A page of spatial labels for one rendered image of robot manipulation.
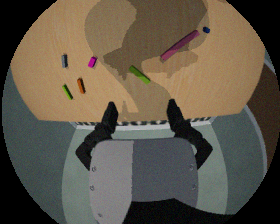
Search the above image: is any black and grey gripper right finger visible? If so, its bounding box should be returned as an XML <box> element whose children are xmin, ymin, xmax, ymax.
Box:
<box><xmin>166</xmin><ymin>99</ymin><xmax>213</xmax><ymax>169</ymax></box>

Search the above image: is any small magenta block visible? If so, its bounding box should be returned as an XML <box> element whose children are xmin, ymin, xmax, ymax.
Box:
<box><xmin>88</xmin><ymin>56</ymin><xmax>97</xmax><ymax>68</ymax></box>

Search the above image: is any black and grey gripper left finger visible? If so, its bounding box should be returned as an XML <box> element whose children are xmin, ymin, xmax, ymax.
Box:
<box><xmin>75</xmin><ymin>101</ymin><xmax>119</xmax><ymax>171</ymax></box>

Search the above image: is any grey rod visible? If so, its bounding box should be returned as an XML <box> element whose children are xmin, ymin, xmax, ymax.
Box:
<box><xmin>61</xmin><ymin>55</ymin><xmax>68</xmax><ymax>68</ymax></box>

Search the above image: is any orange rod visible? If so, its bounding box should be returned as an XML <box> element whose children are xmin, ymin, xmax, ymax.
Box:
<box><xmin>77</xmin><ymin>78</ymin><xmax>86</xmax><ymax>94</ymax></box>

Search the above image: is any pink rod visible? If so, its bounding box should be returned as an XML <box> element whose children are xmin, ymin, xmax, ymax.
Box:
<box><xmin>161</xmin><ymin>30</ymin><xmax>200</xmax><ymax>61</ymax></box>

